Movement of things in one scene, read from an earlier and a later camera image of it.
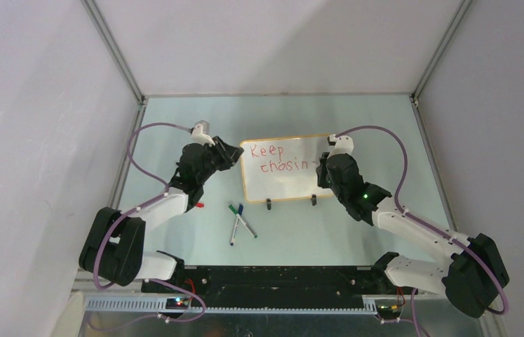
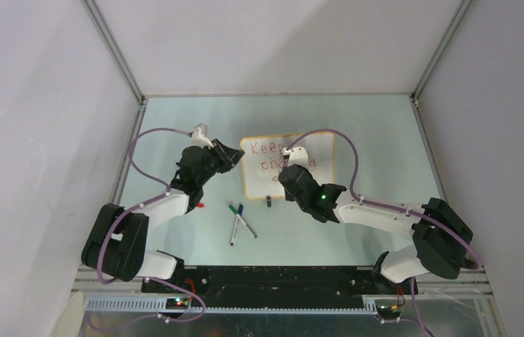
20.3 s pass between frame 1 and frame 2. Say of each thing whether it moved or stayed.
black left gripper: stayed
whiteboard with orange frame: stayed
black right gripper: moved
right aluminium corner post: stayed
